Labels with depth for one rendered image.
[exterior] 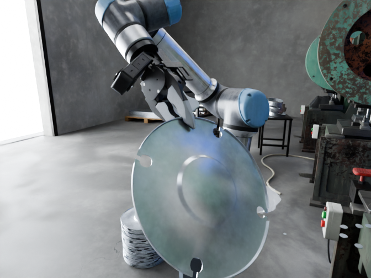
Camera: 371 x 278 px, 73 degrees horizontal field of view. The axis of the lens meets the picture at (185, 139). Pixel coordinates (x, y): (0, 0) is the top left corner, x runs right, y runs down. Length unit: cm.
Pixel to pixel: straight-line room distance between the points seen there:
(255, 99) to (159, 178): 47
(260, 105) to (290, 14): 680
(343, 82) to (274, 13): 560
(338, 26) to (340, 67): 28
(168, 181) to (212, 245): 13
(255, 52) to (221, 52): 98
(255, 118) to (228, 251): 45
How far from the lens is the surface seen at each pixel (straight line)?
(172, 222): 42
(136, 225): 161
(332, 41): 217
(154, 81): 52
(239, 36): 765
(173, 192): 43
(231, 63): 764
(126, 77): 46
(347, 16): 219
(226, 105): 83
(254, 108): 79
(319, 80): 387
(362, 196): 94
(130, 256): 171
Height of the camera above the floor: 114
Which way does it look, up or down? 15 degrees down
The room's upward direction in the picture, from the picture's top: straight up
